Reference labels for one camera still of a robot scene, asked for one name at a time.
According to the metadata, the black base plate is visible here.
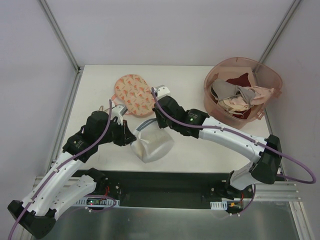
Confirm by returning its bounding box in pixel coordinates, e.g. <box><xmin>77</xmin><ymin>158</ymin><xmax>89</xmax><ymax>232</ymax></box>
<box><xmin>72</xmin><ymin>170</ymin><xmax>287</xmax><ymax>208</ymax></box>

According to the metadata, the pink bra in tub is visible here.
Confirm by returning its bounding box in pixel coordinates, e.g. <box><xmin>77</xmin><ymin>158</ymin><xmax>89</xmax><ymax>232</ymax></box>
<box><xmin>218</xmin><ymin>86</ymin><xmax>275</xmax><ymax>112</ymax></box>

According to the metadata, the left controller board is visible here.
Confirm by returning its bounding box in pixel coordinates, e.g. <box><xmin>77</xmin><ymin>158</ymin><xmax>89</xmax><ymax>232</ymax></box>
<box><xmin>72</xmin><ymin>197</ymin><xmax>120</xmax><ymax>208</ymax></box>

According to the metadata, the right aluminium frame post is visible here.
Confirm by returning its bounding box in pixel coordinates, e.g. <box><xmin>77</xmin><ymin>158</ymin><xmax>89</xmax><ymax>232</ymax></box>
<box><xmin>258</xmin><ymin>0</ymin><xmax>304</xmax><ymax>64</ymax></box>

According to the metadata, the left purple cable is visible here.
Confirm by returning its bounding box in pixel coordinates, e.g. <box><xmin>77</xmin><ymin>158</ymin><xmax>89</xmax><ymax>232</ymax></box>
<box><xmin>8</xmin><ymin>99</ymin><xmax>120</xmax><ymax>240</ymax></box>

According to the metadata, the grey bra in tub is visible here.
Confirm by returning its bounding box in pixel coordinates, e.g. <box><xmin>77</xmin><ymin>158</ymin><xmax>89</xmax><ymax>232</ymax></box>
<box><xmin>210</xmin><ymin>78</ymin><xmax>256</xmax><ymax>104</ymax></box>

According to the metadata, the purple cable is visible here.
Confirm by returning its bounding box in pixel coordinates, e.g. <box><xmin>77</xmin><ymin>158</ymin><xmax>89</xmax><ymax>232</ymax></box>
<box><xmin>8</xmin><ymin>99</ymin><xmax>120</xmax><ymax>240</ymax></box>
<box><xmin>151</xmin><ymin>86</ymin><xmax>316</xmax><ymax>217</ymax></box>

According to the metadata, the aluminium frame post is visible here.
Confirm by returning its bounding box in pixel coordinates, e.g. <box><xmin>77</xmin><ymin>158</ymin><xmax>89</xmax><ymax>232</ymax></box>
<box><xmin>37</xmin><ymin>0</ymin><xmax>81</xmax><ymax>74</ymax></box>
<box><xmin>258</xmin><ymin>0</ymin><xmax>304</xmax><ymax>64</ymax></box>

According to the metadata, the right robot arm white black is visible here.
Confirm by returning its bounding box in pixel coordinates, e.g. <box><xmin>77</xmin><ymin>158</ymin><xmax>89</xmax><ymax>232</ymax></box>
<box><xmin>153</xmin><ymin>96</ymin><xmax>282</xmax><ymax>199</ymax></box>

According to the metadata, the aluminium front rail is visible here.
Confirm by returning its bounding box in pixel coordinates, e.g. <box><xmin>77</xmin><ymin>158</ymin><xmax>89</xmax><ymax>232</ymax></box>
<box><xmin>254</xmin><ymin>181</ymin><xmax>302</xmax><ymax>202</ymax></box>

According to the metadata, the floral pink laundry pouch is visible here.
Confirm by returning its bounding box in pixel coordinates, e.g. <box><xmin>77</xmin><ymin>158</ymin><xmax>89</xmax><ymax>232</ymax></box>
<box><xmin>111</xmin><ymin>74</ymin><xmax>155</xmax><ymax>118</ymax></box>

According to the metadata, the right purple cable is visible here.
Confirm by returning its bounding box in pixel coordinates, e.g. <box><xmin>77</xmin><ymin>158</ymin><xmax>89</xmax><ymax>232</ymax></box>
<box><xmin>151</xmin><ymin>86</ymin><xmax>316</xmax><ymax>217</ymax></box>

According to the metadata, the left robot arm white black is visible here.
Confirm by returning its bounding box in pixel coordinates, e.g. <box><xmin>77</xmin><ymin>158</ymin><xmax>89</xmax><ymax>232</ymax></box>
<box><xmin>7</xmin><ymin>105</ymin><xmax>136</xmax><ymax>239</ymax></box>

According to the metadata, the pink translucent plastic tub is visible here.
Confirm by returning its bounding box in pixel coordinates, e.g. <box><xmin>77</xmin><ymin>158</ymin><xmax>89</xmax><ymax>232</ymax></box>
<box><xmin>203</xmin><ymin>57</ymin><xmax>283</xmax><ymax>129</ymax></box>

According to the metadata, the left aluminium frame post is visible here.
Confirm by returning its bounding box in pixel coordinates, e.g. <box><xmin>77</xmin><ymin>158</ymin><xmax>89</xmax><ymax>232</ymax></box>
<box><xmin>37</xmin><ymin>0</ymin><xmax>81</xmax><ymax>74</ymax></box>

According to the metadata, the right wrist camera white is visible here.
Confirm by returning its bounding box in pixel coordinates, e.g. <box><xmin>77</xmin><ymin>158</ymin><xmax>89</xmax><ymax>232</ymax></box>
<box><xmin>154</xmin><ymin>85</ymin><xmax>171</xmax><ymax>99</ymax></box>

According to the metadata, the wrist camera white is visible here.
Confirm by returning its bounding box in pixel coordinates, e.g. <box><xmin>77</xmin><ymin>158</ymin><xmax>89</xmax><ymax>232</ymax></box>
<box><xmin>154</xmin><ymin>85</ymin><xmax>171</xmax><ymax>99</ymax></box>
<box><xmin>111</xmin><ymin>104</ymin><xmax>128</xmax><ymax>125</ymax></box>

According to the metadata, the white mesh laundry bag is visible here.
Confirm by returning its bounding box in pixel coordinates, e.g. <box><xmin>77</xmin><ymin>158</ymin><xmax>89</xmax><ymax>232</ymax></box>
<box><xmin>130</xmin><ymin>118</ymin><xmax>175</xmax><ymax>164</ymax></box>

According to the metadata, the dark red garment in tub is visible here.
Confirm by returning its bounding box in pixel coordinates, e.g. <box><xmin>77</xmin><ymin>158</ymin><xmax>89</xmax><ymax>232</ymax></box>
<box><xmin>226</xmin><ymin>73</ymin><xmax>251</xmax><ymax>87</ymax></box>

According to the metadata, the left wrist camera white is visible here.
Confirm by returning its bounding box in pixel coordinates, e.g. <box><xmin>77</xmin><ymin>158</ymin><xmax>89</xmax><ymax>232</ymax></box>
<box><xmin>111</xmin><ymin>104</ymin><xmax>128</xmax><ymax>125</ymax></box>

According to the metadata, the right controller board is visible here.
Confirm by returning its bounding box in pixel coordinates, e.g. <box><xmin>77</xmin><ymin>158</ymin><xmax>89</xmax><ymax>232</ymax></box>
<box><xmin>209</xmin><ymin>200</ymin><xmax>244</xmax><ymax>211</ymax></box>

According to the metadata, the controller board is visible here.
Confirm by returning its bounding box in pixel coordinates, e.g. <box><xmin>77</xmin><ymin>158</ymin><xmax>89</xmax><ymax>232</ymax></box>
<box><xmin>209</xmin><ymin>200</ymin><xmax>244</xmax><ymax>211</ymax></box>
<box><xmin>72</xmin><ymin>197</ymin><xmax>120</xmax><ymax>208</ymax></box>

